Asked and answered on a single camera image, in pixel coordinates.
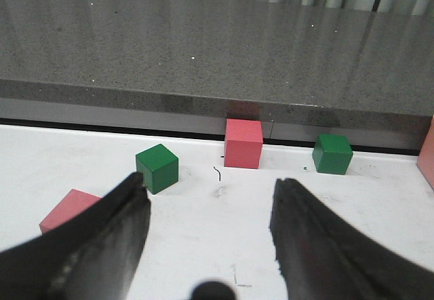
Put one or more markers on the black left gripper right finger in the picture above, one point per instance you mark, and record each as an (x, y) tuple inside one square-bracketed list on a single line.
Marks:
[(321, 256)]

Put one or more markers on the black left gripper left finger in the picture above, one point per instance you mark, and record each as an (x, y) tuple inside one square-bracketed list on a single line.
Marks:
[(92, 256)]

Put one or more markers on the pink wooden cube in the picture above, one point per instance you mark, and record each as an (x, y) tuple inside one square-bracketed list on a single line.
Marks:
[(243, 143), (72, 204)]

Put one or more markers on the green wooden cube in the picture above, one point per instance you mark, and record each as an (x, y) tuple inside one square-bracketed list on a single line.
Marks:
[(332, 154), (160, 168)]

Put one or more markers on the pink plastic bin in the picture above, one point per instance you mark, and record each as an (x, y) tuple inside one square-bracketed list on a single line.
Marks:
[(425, 161)]

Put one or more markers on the grey stone counter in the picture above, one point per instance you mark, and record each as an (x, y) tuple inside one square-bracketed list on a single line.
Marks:
[(85, 60)]

